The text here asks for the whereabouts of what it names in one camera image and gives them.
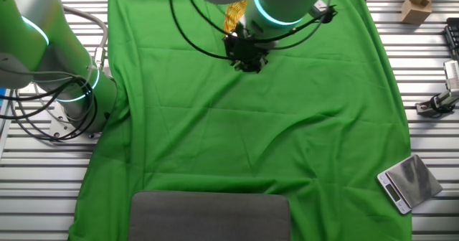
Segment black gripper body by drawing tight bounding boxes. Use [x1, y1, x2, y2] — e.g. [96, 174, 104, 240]
[222, 34, 270, 65]

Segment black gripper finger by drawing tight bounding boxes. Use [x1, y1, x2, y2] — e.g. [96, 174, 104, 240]
[229, 57, 248, 72]
[243, 56, 270, 74]

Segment yellow wicker basket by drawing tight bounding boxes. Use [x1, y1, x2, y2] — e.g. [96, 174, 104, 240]
[222, 0, 249, 34]

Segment green cloth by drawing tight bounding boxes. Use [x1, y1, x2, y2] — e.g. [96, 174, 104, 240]
[67, 0, 412, 241]

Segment grey foam pad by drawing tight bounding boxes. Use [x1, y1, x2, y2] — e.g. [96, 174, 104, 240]
[128, 190, 291, 241]

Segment wooden block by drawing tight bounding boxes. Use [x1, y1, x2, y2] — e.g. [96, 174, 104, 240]
[400, 0, 433, 26]

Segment silver digital kitchen scale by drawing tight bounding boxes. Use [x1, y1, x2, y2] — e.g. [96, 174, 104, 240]
[376, 153, 444, 215]

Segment black keyboard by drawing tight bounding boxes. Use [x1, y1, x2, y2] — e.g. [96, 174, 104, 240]
[443, 17, 459, 61]

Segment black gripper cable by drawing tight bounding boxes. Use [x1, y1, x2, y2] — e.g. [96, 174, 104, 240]
[181, 0, 338, 44]

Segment black camera cable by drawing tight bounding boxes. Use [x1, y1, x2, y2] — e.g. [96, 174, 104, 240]
[168, 0, 236, 61]

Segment black base cable bundle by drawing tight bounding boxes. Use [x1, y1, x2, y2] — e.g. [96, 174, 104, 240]
[0, 74, 101, 141]

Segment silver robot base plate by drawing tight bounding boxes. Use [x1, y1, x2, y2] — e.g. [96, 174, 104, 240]
[48, 103, 102, 141]

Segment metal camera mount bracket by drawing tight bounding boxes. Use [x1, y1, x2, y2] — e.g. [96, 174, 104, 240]
[415, 88, 459, 119]

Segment white grey camera device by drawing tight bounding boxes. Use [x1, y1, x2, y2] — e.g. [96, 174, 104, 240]
[443, 59, 459, 90]

